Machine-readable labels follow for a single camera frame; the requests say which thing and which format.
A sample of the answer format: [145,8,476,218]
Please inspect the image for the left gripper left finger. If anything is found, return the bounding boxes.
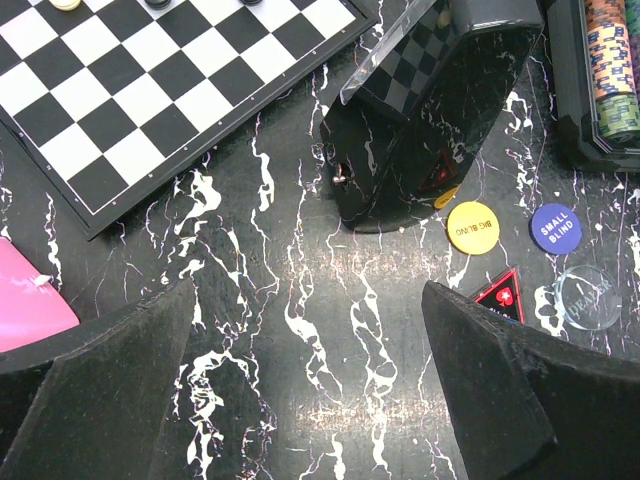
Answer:
[1,279,196,479]

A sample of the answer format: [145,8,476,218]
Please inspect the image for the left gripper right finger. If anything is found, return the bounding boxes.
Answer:
[422,282,639,479]

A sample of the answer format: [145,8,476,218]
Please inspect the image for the clear dealer button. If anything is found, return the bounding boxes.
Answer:
[553,265,622,331]

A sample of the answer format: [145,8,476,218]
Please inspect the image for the blue small blind button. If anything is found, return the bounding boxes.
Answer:
[529,203,582,255]

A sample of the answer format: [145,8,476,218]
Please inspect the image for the pink metronome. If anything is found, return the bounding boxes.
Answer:
[1,237,80,353]

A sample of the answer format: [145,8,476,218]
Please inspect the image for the yellow big blind button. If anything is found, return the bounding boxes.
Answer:
[446,201,500,255]

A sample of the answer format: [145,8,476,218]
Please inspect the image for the black white chessboard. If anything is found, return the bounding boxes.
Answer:
[1,1,374,237]

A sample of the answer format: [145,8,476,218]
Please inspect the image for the leftmost poker chip row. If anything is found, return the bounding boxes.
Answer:
[584,1,639,148]

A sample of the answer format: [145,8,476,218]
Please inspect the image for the black poker chip case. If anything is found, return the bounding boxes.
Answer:
[541,1,639,173]

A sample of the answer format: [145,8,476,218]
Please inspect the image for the white chess piece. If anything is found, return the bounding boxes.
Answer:
[49,0,82,11]

